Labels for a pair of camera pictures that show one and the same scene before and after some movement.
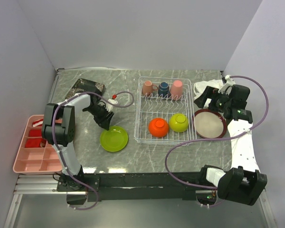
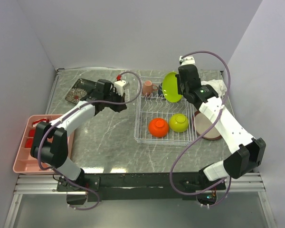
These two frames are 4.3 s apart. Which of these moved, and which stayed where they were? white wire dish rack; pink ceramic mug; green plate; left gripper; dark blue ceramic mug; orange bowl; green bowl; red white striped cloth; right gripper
Moved: left gripper; green plate; right gripper
Stayed: white wire dish rack; green bowl; dark blue ceramic mug; orange bowl; red white striped cloth; pink ceramic mug
